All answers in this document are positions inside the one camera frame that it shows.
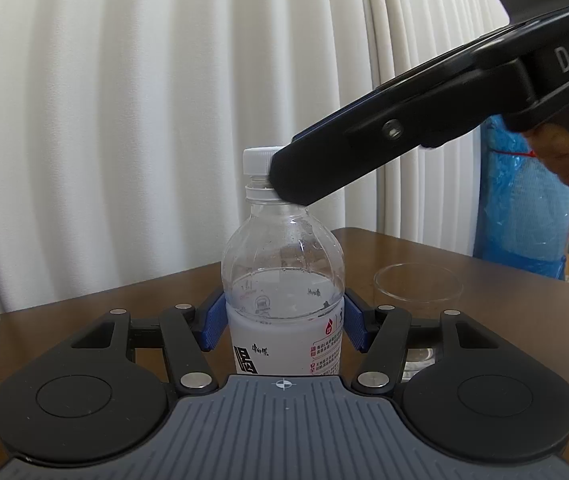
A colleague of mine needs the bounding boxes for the white bottle cap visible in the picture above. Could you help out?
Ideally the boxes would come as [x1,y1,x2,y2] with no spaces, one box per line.
[242,146,281,178]

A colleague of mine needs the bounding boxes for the clear plastic water bottle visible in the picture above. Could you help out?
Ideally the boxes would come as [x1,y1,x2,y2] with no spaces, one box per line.
[220,174,346,377]

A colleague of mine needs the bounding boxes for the person's right hand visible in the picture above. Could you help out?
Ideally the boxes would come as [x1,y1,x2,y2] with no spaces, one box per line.
[523,124,569,186]

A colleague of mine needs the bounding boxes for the clear drinking glass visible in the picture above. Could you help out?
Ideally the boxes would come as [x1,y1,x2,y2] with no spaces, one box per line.
[354,263,462,393]

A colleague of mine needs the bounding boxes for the blue plastic bag bundle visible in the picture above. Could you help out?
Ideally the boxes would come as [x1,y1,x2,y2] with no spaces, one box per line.
[474,116,569,280]

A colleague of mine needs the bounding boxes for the white pleated curtain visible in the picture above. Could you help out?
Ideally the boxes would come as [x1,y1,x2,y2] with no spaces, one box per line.
[0,0,508,312]

